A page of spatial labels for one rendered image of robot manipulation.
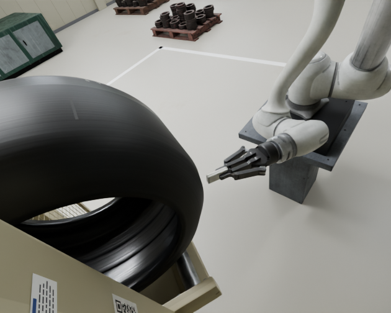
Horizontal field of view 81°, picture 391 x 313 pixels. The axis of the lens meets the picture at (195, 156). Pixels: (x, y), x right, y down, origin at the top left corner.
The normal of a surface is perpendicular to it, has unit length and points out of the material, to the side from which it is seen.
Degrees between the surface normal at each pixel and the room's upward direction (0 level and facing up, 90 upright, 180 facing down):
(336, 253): 0
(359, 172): 0
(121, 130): 45
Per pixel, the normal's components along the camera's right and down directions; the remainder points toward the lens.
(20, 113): 0.06, -0.75
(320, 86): -0.37, 0.70
